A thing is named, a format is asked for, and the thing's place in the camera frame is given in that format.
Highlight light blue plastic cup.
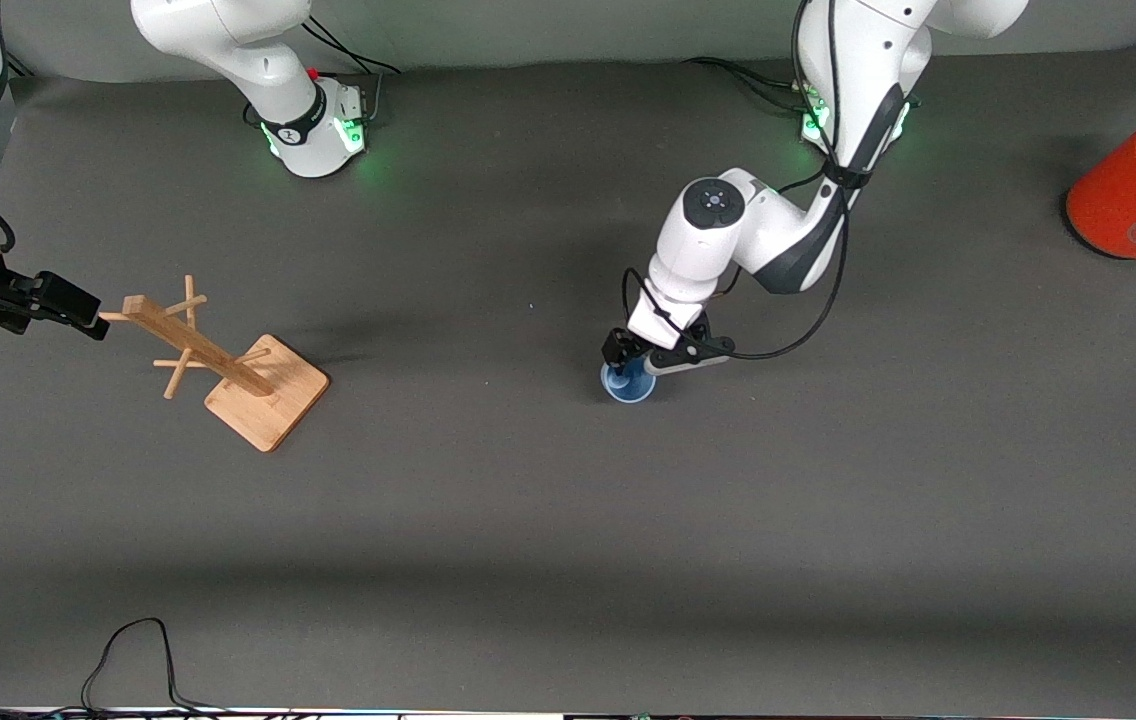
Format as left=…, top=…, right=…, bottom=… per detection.
left=600, top=358, right=659, bottom=405

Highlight black looped cable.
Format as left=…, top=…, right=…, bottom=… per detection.
left=80, top=618, right=229, bottom=716

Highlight wooden cup rack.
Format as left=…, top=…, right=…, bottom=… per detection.
left=98, top=275, right=331, bottom=453

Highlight black left arm base cables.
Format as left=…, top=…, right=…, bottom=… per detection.
left=680, top=57, right=814, bottom=113

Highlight dark grey table mat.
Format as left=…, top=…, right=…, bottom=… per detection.
left=0, top=45, right=1136, bottom=713

